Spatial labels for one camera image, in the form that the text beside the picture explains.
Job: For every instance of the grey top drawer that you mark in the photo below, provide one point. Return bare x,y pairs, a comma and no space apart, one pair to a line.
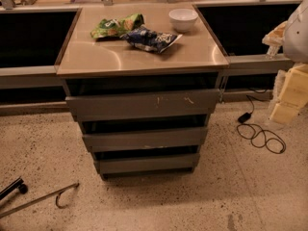
143,104

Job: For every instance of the blue chip bag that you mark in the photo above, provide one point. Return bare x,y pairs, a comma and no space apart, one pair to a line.
150,41

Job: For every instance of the clear plastic water bottle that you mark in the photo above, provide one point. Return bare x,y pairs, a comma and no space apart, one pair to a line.
273,50

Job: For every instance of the white bowl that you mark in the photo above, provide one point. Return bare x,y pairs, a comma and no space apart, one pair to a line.
182,20

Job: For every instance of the metal hooked rod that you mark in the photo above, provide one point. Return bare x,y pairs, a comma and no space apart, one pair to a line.
57,194

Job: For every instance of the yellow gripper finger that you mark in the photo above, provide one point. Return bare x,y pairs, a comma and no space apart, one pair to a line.
275,36
293,95

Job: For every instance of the grey drawer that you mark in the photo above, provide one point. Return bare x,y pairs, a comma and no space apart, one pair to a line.
148,139
143,104
146,164

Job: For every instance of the black caster leg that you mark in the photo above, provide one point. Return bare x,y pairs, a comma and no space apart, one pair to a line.
17,184

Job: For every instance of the grey drawer cabinet steel top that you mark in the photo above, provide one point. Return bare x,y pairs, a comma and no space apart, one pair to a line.
112,66

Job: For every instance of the right grey counter rail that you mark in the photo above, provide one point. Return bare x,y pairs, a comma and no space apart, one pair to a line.
238,26

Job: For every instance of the green chip bag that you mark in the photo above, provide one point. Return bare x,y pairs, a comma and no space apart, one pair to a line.
115,28

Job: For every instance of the grey counter rail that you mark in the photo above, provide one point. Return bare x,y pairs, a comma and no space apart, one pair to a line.
238,26
32,43

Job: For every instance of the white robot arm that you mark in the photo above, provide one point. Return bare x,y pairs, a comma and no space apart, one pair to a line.
292,35

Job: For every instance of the left grey counter rail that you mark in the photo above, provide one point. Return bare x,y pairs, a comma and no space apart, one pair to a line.
32,43

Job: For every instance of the grey bottom drawer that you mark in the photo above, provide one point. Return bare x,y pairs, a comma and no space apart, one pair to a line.
146,164

